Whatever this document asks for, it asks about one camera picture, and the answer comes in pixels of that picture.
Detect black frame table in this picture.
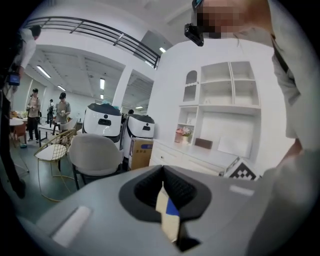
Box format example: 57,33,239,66
37,122,66,148

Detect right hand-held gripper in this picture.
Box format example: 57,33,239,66
219,156,260,182

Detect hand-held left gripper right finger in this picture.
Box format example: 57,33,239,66
163,164,267,256

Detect black balcony railing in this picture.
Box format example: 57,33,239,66
23,16,161,70

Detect teal cloth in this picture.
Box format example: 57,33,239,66
101,99,121,110

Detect white robot with black lid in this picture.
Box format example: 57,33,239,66
81,102,123,151
126,114,156,156

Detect white shelf hutch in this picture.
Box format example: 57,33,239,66
178,61,262,161

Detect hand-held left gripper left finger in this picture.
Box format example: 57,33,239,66
36,164,181,256

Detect person's light grey shirt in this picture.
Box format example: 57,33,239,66
234,0,320,176

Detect brown cardboard box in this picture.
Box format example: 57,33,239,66
128,136,154,171

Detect white desk with drawers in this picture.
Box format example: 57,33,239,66
149,138,251,177

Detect pink tumbler cup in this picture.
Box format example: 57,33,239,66
174,128,185,143

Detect black head camera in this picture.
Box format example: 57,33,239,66
184,22,205,47

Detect pink flowers in pot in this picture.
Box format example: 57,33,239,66
181,126,194,145

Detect cream fluffy stool cushion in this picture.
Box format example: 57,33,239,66
155,188,181,242

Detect gold wire chair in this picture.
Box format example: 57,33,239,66
34,128,77,202

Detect brown tissue box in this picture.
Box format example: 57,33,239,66
194,137,214,150

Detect blue cloth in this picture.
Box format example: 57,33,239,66
166,198,180,217

